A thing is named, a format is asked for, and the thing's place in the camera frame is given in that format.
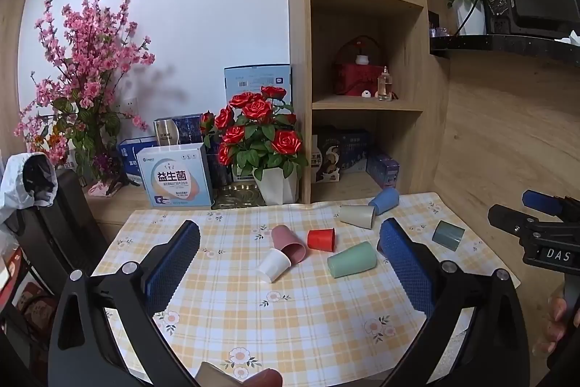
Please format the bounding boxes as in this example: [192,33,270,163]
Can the red cup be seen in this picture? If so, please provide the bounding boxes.
[307,227,336,252]

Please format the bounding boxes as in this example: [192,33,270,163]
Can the white box with blue print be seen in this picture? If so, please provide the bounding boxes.
[137,143,215,209]

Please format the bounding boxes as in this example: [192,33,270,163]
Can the glass perfume bottle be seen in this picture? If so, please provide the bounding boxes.
[377,66,393,101]

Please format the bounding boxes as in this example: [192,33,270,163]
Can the dark blue patterned box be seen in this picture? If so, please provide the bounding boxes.
[324,128,370,174]

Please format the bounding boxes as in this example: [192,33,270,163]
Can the green cup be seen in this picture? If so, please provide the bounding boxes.
[327,242,378,279]

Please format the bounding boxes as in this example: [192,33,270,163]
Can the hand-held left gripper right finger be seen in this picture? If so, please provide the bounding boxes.
[377,218,529,387]

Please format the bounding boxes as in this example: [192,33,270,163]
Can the snack box with coconut print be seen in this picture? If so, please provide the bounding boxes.
[312,146,341,184]

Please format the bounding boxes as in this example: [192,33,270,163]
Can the beige cup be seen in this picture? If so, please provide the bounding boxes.
[337,205,377,230]

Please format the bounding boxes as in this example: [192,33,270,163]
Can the red rose plant white pot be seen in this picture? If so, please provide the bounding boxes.
[199,85,309,206]

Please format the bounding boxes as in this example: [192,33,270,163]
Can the grey cup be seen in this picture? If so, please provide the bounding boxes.
[431,221,465,251]

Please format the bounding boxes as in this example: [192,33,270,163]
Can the purple blue box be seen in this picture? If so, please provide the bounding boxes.
[366,153,400,188]

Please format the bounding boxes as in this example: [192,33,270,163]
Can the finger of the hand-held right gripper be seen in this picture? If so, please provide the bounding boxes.
[488,204,544,243]
[521,190,580,225]

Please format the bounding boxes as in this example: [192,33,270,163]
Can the white cup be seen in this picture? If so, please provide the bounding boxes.
[257,248,292,283]

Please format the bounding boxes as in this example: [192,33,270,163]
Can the black cable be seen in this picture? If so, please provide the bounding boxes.
[455,0,492,35]

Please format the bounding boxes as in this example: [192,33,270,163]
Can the person's right hand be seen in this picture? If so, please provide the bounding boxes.
[537,295,574,356]

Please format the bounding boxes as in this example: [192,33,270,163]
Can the red basket with handle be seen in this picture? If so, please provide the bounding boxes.
[334,36,384,96]

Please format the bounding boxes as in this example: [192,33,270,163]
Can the light blue box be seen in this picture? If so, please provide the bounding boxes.
[224,65,292,109]

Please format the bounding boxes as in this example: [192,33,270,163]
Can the yellow checked floral tablecloth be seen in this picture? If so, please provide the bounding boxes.
[91,192,510,387]

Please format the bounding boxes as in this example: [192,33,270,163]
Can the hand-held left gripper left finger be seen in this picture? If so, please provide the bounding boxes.
[47,219,202,387]

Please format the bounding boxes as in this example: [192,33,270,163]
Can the blue cup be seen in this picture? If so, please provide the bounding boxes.
[368,188,400,215]

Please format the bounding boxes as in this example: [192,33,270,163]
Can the wooden shelf unit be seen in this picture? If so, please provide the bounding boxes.
[286,0,455,205]

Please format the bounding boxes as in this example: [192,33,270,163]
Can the blue and white box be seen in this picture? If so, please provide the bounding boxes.
[119,137,159,187]

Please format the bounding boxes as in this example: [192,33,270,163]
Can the black chair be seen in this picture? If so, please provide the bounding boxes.
[16,167,109,301]

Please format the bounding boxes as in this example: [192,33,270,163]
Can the golden tray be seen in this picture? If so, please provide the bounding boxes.
[212,182,267,209]

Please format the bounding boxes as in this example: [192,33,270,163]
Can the pink cup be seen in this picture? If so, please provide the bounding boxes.
[271,225,310,265]

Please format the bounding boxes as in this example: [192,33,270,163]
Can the pink blossom arrangement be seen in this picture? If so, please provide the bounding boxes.
[13,0,157,198]

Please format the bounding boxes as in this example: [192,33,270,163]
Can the white jacket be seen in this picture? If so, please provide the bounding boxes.
[0,151,59,231]

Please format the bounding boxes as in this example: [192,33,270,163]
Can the black counter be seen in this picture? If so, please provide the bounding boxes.
[429,33,580,69]

